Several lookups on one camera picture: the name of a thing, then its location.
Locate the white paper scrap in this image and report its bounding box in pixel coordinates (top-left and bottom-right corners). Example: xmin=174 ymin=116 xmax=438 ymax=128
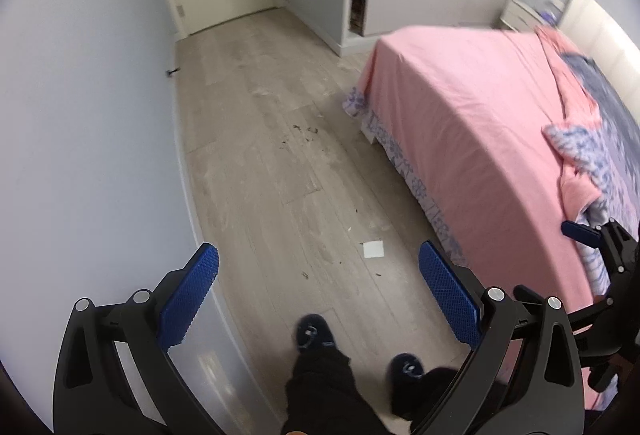
xmin=361 ymin=240 xmax=385 ymax=259

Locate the blue floral blanket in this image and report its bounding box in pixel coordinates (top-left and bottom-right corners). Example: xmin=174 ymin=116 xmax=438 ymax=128
xmin=541 ymin=51 xmax=640 ymax=236

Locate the black trouser leg right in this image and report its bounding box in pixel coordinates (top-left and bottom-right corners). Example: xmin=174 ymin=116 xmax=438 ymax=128
xmin=390 ymin=367 xmax=457 ymax=423

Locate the right dark blue slipper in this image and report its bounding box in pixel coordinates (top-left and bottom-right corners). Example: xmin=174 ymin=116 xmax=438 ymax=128
xmin=390 ymin=353 xmax=424 ymax=379

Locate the dark blue slipper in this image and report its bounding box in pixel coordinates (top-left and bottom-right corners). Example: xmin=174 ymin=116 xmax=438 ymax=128
xmin=390 ymin=353 xmax=424 ymax=379
xmin=295 ymin=314 xmax=336 ymax=353

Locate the pink bed with sheet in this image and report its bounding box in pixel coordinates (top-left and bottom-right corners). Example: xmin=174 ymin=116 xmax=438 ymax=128
xmin=344 ymin=26 xmax=597 ymax=311

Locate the left dark blue slipper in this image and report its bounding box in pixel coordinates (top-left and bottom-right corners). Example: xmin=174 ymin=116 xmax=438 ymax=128
xmin=295 ymin=314 xmax=336 ymax=353

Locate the white padded headboard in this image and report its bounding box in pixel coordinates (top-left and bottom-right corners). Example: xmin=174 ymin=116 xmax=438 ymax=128
xmin=558 ymin=0 xmax=639 ymax=114

